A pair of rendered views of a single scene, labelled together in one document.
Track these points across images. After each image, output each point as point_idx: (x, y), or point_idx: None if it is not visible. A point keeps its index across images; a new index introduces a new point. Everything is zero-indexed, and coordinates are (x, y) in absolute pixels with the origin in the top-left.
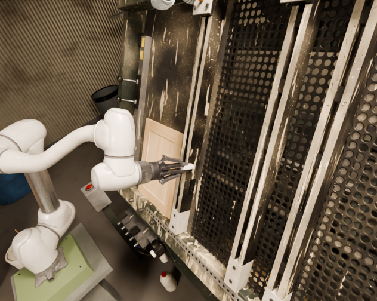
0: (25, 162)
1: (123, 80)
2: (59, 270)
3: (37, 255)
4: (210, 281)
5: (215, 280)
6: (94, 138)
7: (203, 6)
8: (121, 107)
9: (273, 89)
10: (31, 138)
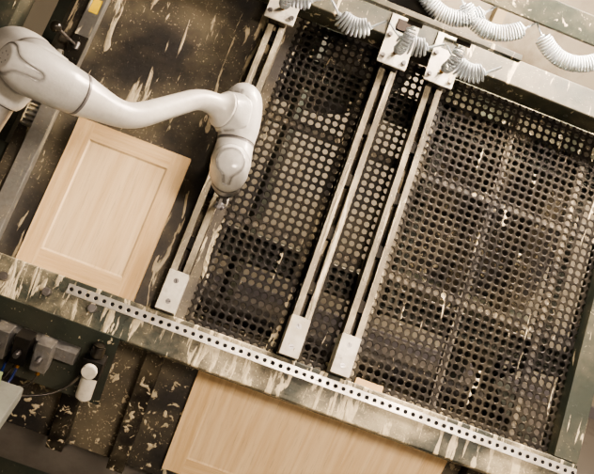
0: (124, 105)
1: (60, 31)
2: None
3: None
4: (243, 369)
5: (254, 364)
6: (234, 110)
7: (284, 15)
8: None
9: (359, 130)
10: None
